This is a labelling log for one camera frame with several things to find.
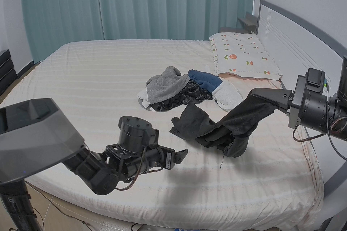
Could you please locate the grey bedside table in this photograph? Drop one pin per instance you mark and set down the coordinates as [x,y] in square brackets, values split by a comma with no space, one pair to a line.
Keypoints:
[248,21]

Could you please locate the black chest of drawers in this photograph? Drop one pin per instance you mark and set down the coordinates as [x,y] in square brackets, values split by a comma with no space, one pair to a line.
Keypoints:
[6,70]

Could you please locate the pile of clothes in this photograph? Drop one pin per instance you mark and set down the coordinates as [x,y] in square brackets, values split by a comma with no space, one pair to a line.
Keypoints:
[168,83]

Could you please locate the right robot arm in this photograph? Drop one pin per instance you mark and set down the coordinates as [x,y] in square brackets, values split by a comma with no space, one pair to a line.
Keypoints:
[342,83]

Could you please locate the bed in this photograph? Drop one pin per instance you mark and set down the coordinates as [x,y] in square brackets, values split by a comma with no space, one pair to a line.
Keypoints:
[108,75]

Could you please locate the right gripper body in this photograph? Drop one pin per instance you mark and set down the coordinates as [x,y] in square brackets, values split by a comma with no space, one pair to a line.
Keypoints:
[311,110]

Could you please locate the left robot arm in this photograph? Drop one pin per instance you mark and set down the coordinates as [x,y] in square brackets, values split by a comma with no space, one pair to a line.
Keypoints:
[32,138]

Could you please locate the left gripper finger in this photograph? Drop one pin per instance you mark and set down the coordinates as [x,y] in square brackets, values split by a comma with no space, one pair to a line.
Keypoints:
[179,156]

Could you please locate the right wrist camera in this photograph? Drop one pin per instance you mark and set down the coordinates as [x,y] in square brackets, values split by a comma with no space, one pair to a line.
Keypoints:
[315,81]

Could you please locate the white printed pillow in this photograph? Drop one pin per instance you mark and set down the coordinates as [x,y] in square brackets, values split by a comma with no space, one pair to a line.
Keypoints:
[241,54]

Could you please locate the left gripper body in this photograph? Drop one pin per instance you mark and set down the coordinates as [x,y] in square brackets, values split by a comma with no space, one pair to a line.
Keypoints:
[158,158]

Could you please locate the black T-shirt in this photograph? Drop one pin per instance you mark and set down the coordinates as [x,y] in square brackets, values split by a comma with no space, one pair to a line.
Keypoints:
[244,119]

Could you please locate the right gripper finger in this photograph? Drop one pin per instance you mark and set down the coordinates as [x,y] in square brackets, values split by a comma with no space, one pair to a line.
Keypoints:
[279,97]
[284,111]

